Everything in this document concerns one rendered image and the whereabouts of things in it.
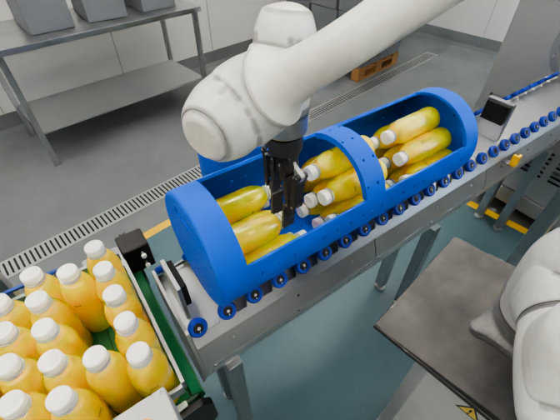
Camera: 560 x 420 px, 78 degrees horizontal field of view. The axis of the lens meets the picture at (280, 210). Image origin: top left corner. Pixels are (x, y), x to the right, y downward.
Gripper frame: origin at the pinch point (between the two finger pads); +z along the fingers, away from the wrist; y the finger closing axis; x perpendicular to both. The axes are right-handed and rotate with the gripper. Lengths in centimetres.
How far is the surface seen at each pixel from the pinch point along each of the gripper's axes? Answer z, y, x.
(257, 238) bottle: 1.9, -3.0, 8.7
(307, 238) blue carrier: 2.7, -8.7, -0.5
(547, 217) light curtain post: 49, -28, -120
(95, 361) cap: 4.3, -8.7, 45.0
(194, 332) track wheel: 18.2, -5.9, 27.9
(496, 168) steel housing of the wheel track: 26, -7, -97
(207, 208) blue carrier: -8.2, 1.5, 17.1
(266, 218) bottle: 0.1, -0.5, 4.8
